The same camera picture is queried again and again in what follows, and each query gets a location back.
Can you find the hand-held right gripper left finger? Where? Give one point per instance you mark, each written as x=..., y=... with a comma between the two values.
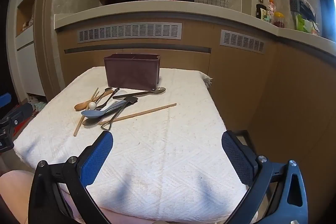
x=97, y=158

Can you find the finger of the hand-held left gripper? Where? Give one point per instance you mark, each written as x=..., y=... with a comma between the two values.
x=22, y=112
x=4, y=100

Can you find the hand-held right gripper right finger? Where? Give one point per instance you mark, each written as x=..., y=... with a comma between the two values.
x=236, y=158

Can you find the blue-grey spoon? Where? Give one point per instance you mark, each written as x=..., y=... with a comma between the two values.
x=92, y=113

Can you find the wooden chopstick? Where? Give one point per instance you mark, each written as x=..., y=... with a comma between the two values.
x=84, y=115
x=147, y=112

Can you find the wooden spoon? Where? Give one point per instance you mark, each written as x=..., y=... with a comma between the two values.
x=82, y=106

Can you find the small dark metal spoon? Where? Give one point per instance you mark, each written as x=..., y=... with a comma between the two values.
x=107, y=90

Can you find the brown utensil holder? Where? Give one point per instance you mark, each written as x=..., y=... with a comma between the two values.
x=131, y=71

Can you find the small white ball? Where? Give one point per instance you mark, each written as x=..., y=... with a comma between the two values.
x=92, y=106

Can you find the person's leg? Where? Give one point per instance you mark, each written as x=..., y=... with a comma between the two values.
x=13, y=192

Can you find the white woven cloth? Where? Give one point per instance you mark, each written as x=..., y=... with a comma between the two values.
x=157, y=155

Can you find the short grey vent grille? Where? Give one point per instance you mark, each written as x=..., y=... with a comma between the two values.
x=242, y=41

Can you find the long grey vent grille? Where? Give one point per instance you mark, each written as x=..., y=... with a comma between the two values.
x=128, y=32

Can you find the jar with yellow lid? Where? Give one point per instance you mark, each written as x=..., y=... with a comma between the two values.
x=278, y=20

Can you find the dark sauce bottle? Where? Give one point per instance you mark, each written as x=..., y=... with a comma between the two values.
x=261, y=12

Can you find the green plastic bag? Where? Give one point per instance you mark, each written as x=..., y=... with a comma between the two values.
x=305, y=26

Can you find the orange-capped bottle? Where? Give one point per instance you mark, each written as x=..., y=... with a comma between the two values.
x=271, y=7

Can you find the beige kitchen counter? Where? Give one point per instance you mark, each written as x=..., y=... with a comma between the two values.
x=162, y=10

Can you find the open wall shelf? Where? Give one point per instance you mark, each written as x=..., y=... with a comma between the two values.
x=26, y=14

